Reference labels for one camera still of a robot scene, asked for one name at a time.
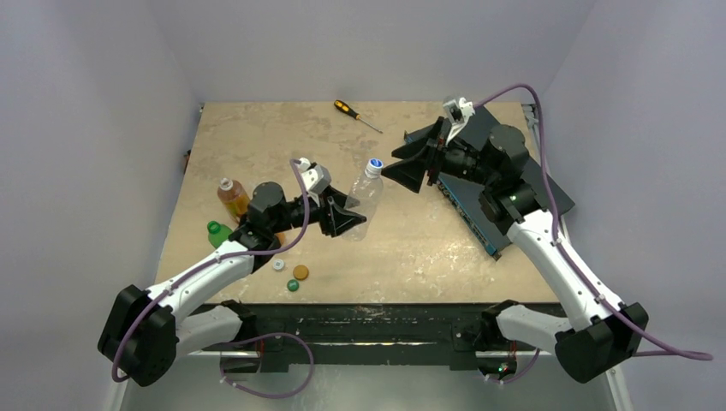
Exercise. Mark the yellow-black screwdriver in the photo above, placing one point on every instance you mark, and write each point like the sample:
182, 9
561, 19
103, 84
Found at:
349, 111

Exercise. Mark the orange bottle cap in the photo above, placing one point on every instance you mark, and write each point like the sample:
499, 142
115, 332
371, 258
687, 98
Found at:
301, 272

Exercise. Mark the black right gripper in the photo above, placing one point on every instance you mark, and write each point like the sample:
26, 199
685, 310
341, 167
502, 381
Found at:
433, 160

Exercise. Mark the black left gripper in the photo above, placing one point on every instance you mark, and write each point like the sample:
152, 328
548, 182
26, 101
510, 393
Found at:
332, 219

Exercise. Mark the green bottle cap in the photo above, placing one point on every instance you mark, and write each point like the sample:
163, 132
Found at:
293, 285

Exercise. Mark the green plastic bottle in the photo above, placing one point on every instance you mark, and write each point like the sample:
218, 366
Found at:
217, 233

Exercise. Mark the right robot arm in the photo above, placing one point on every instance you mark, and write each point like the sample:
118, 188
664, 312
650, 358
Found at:
598, 330

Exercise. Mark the clear plastic bottle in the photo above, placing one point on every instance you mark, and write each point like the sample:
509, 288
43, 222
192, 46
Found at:
364, 197

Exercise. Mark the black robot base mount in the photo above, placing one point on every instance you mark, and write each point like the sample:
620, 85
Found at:
277, 336

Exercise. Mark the tea bottle with yellow-red label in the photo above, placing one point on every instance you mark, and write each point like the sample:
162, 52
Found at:
234, 198

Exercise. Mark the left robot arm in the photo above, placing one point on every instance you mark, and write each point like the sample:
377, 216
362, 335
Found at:
140, 335

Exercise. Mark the blue-white Pocari Sweat cap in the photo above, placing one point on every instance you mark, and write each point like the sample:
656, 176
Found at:
374, 166

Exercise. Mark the dark blue network switch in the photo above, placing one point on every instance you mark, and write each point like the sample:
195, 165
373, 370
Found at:
539, 193

